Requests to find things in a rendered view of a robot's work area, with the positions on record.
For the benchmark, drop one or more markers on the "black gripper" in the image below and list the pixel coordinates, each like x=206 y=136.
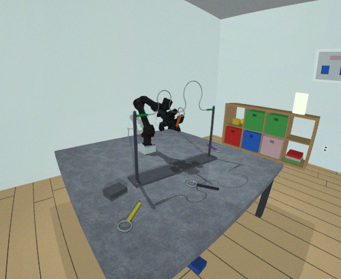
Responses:
x=171 y=123

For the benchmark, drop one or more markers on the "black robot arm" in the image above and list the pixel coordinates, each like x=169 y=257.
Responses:
x=148 y=129

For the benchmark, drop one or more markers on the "grey loop with yellow handle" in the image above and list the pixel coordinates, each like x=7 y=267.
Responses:
x=130 y=217

